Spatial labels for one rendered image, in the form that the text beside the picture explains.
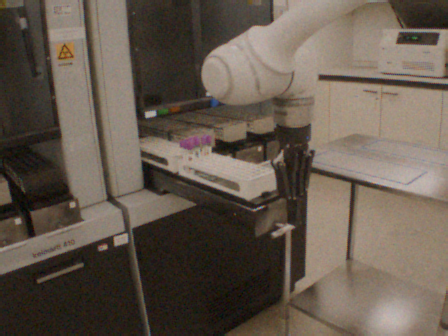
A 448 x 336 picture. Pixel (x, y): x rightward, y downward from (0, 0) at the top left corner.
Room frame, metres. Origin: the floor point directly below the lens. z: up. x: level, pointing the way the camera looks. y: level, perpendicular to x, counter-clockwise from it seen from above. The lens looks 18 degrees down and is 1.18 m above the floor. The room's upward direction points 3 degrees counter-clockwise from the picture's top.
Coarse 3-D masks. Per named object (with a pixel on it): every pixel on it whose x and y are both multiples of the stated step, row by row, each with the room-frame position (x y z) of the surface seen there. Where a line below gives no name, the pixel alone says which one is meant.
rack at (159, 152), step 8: (152, 136) 1.40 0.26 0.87; (144, 144) 1.29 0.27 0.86; (152, 144) 1.28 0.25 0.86; (160, 144) 1.27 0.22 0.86; (168, 144) 1.27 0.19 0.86; (176, 144) 1.27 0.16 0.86; (144, 152) 1.33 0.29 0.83; (152, 152) 1.21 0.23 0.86; (160, 152) 1.17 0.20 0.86; (168, 152) 1.17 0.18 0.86; (176, 152) 1.17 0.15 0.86; (144, 160) 1.25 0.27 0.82; (152, 160) 1.21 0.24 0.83; (160, 160) 1.28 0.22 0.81; (168, 160) 1.14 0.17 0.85; (176, 160) 1.12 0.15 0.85; (168, 168) 1.14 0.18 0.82; (176, 168) 1.12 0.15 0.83
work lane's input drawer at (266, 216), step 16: (144, 176) 1.23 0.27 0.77; (160, 176) 1.15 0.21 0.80; (176, 176) 1.10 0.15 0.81; (176, 192) 1.08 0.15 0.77; (192, 192) 1.02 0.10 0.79; (208, 192) 0.97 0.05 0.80; (224, 192) 0.93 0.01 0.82; (272, 192) 0.91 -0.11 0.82; (208, 208) 0.97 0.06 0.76; (224, 208) 0.92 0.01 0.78; (240, 208) 0.87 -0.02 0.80; (256, 208) 0.85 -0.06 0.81; (272, 208) 0.87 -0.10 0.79; (256, 224) 0.84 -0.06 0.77; (272, 224) 0.87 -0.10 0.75
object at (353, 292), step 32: (320, 160) 1.15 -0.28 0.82; (352, 160) 1.13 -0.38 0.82; (384, 160) 1.11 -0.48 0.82; (416, 160) 1.09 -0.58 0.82; (352, 192) 1.45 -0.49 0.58; (416, 192) 0.85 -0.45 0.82; (288, 224) 1.18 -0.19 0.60; (352, 224) 1.44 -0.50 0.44; (288, 256) 1.18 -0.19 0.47; (352, 256) 1.45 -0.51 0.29; (288, 288) 1.18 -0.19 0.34; (320, 288) 1.25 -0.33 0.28; (352, 288) 1.23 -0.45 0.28; (384, 288) 1.20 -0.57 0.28; (416, 288) 1.18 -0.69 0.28; (288, 320) 1.19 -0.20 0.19; (320, 320) 1.07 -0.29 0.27; (352, 320) 1.04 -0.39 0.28; (384, 320) 1.02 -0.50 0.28; (416, 320) 1.00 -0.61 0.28
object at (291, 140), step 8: (280, 128) 0.81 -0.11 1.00; (288, 128) 0.80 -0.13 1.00; (296, 128) 0.79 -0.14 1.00; (304, 128) 0.80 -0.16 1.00; (280, 136) 0.81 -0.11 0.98; (288, 136) 0.80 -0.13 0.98; (296, 136) 0.79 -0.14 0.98; (304, 136) 0.80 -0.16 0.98; (280, 144) 0.81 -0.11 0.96; (288, 144) 0.81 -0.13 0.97; (296, 144) 0.80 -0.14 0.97; (304, 144) 0.84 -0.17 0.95; (280, 152) 0.81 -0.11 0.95; (288, 152) 0.80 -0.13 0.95; (288, 160) 0.81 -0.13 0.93
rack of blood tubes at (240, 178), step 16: (208, 160) 1.07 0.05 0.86; (224, 160) 1.05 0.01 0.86; (240, 160) 1.04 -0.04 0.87; (192, 176) 1.04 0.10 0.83; (208, 176) 1.04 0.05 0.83; (224, 176) 0.94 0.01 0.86; (240, 176) 0.92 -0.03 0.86; (256, 176) 0.90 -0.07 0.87; (272, 176) 0.93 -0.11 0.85; (240, 192) 0.89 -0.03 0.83; (256, 192) 0.89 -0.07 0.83
